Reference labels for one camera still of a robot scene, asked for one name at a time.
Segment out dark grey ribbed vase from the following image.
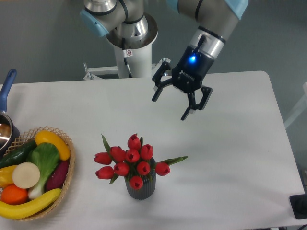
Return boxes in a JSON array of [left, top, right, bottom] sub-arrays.
[[125, 169, 156, 200]]

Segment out orange fruit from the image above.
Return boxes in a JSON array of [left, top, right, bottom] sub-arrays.
[[0, 184, 28, 205]]

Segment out green cucumber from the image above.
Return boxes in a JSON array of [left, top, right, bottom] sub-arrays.
[[0, 140, 37, 168]]

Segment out blue handled saucepan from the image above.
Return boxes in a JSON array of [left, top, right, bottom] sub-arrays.
[[0, 69, 20, 159]]

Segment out purple sweet potato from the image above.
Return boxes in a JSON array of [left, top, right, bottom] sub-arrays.
[[45, 161, 69, 191]]

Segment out red tulip bouquet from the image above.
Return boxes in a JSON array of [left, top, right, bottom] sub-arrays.
[[94, 134, 188, 189]]

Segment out yellow banana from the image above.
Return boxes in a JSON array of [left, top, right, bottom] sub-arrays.
[[0, 188, 61, 220]]

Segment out yellow bell pepper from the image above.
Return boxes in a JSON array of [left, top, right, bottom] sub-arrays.
[[0, 165, 17, 188]]

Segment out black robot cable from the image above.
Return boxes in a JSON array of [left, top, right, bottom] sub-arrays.
[[121, 37, 133, 78]]

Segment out woven wicker basket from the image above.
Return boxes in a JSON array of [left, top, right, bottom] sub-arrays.
[[0, 126, 75, 221]]

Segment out green bok choy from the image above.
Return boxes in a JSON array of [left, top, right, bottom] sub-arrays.
[[26, 143, 59, 200]]

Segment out black device at table edge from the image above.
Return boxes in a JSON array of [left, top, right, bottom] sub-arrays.
[[289, 194, 307, 219]]

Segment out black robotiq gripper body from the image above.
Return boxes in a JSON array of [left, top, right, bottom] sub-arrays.
[[172, 46, 214, 93]]

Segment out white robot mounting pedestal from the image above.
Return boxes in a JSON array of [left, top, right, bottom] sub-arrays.
[[83, 41, 171, 80]]

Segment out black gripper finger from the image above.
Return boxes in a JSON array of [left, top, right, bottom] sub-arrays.
[[152, 61, 172, 102], [180, 86, 213, 121]]

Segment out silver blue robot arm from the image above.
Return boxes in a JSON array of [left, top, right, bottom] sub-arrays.
[[80, 0, 248, 120]]

